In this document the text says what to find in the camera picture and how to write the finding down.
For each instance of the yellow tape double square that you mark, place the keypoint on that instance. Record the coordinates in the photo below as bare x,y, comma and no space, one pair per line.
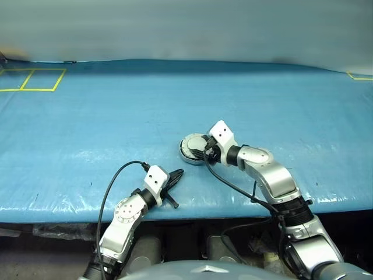
38,90

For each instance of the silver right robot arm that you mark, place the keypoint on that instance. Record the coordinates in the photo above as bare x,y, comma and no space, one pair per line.
277,175

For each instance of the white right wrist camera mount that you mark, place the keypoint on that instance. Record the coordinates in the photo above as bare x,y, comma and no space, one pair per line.
223,134

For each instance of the grey rounded cylinder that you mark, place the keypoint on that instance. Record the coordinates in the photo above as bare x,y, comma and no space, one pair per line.
218,248
145,253

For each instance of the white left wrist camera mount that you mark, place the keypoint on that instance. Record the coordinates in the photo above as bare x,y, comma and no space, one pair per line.
156,176

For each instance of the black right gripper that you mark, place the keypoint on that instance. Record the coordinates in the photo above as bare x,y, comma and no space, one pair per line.
212,151

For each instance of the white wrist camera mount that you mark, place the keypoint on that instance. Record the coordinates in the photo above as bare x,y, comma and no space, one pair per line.
156,176
223,134

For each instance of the grey robot torso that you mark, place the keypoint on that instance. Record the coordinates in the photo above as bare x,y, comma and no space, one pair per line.
189,272

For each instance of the blue plastic table cover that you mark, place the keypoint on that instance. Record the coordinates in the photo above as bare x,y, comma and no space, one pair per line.
87,116

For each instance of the silver motor stator copper windings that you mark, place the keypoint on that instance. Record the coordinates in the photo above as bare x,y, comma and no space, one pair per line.
193,162

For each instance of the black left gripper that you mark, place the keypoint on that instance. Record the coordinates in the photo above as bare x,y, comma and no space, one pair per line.
172,202

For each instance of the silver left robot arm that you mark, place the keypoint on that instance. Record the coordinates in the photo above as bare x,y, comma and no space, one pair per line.
122,230

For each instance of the crumpled clear plastic bag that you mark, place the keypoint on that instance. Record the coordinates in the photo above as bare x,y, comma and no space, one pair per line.
58,231

